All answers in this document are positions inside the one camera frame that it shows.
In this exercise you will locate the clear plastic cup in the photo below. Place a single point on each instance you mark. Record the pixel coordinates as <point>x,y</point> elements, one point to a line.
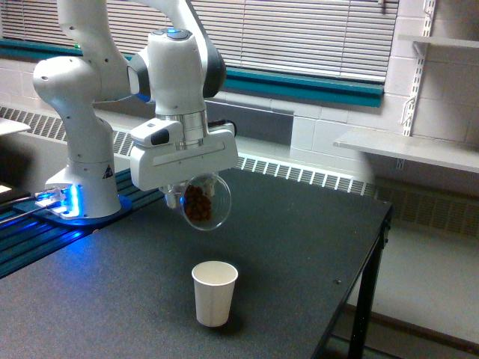
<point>214,187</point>

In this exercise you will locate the white board at left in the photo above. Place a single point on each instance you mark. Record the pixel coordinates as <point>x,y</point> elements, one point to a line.
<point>8,127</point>

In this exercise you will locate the white shelf rail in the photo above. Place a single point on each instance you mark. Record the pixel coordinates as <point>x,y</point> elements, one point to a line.
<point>420,47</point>

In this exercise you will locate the white baseboard radiator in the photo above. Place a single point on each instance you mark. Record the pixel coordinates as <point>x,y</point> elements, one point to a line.
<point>414,206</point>

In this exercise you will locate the white wall shelf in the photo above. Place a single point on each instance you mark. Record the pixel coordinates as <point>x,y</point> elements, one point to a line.
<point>441,41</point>
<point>428,151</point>

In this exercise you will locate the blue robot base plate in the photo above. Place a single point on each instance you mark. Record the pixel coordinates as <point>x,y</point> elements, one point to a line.
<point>52,218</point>

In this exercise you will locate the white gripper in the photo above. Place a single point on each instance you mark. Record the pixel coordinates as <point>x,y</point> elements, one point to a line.
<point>162,157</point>

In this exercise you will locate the black slotted aluminium rail base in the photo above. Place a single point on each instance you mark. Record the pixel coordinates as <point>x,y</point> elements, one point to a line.
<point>28,239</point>

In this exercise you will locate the upper white wall shelf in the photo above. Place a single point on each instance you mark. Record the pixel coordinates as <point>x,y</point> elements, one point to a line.
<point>441,41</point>

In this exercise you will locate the teal window sill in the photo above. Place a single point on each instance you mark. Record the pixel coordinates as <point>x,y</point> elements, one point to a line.
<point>300,87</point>

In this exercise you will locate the window blinds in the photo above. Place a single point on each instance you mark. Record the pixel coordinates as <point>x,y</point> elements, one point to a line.
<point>342,39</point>

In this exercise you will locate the white paper cup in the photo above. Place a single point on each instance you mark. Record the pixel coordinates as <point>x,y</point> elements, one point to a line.
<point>214,283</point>

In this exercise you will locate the brown nuts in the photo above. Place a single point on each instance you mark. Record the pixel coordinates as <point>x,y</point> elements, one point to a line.
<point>197,206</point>

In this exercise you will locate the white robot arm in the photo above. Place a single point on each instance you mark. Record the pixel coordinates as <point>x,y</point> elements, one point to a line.
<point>177,71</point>

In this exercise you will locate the black table leg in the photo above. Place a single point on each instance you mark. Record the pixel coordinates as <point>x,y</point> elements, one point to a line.
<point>367,290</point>

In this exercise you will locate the lower white wall shelf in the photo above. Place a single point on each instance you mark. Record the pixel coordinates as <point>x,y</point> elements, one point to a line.
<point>428,151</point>

